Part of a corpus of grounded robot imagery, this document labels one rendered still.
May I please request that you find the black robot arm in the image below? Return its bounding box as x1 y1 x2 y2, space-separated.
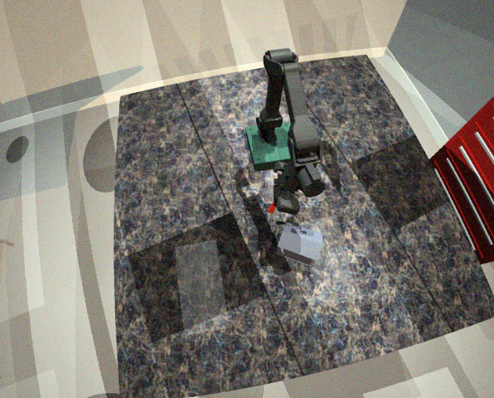
256 48 325 197

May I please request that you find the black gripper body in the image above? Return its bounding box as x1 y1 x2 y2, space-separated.
274 162 300 215

